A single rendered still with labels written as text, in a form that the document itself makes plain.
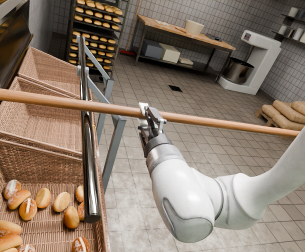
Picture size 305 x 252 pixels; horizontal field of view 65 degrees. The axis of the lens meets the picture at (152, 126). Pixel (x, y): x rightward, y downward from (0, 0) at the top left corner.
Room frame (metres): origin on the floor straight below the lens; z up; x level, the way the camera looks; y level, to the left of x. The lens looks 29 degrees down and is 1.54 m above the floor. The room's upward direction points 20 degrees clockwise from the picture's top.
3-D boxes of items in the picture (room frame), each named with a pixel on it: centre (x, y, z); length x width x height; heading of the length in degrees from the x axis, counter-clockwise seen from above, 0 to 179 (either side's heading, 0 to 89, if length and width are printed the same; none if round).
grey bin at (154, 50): (5.40, 0.61, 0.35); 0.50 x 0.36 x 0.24; 25
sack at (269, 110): (4.52, -2.19, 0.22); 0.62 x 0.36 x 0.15; 121
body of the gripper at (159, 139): (0.53, -0.03, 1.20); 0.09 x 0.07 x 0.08; 26
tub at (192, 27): (5.84, -0.12, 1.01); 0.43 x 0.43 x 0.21
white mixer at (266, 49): (6.03, -1.63, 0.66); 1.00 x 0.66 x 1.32; 115
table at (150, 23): (5.71, -0.02, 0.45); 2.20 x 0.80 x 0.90; 115
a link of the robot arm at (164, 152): (0.46, -0.06, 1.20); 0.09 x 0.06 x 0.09; 116
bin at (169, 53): (5.59, 0.23, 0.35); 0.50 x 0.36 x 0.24; 27
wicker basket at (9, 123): (1.09, 0.54, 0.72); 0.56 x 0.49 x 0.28; 25
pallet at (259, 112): (4.47, -2.54, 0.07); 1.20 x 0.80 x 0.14; 115
